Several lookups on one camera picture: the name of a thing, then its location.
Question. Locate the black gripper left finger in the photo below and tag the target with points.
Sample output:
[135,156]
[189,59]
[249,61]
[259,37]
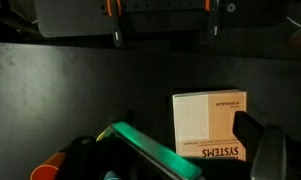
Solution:
[146,146]

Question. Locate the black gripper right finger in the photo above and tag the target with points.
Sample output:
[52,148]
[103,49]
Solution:
[268,150]

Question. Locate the beige systems paperback book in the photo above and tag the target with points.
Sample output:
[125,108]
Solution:
[196,126]

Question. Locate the orange plastic cup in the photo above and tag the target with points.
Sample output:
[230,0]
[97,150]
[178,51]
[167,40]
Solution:
[46,168]

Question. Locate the small metal washer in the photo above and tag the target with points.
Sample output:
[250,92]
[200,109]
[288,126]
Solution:
[231,7]

